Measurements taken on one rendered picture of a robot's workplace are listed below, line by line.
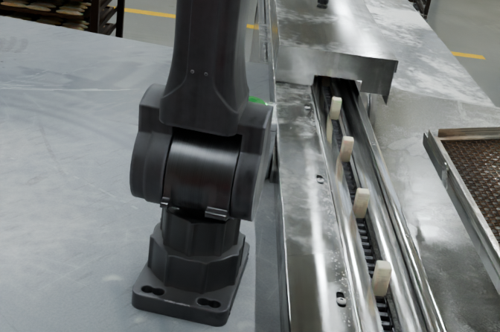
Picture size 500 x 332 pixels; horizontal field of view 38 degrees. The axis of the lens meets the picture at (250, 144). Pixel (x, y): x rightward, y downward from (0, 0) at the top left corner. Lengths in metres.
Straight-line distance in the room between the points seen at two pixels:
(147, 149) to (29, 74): 0.60
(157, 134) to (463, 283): 0.36
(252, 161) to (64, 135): 0.43
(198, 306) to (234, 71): 0.21
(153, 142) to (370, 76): 0.59
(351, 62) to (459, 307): 0.48
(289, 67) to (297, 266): 0.49
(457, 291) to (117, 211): 0.36
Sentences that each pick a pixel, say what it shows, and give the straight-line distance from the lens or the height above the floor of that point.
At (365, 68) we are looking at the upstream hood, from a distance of 1.10.
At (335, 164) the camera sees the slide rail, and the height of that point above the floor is 0.85.
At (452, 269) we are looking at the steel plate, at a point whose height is 0.82.
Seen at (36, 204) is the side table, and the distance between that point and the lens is 0.79.
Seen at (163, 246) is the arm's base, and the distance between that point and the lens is 0.64.
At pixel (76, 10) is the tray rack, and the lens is 2.90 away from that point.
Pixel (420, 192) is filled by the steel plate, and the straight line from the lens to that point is 0.93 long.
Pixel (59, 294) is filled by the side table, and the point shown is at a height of 0.82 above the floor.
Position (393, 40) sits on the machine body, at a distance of 1.63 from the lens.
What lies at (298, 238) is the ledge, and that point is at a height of 0.86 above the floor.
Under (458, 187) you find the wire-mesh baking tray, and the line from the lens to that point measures 0.79.
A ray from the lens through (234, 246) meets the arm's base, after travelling 0.65.
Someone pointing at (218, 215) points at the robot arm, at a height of 0.93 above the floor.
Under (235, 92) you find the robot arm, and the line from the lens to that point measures 0.54.
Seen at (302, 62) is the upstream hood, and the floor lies 0.90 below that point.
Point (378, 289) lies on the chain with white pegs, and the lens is 0.68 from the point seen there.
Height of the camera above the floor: 1.22
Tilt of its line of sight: 24 degrees down
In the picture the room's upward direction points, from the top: 8 degrees clockwise
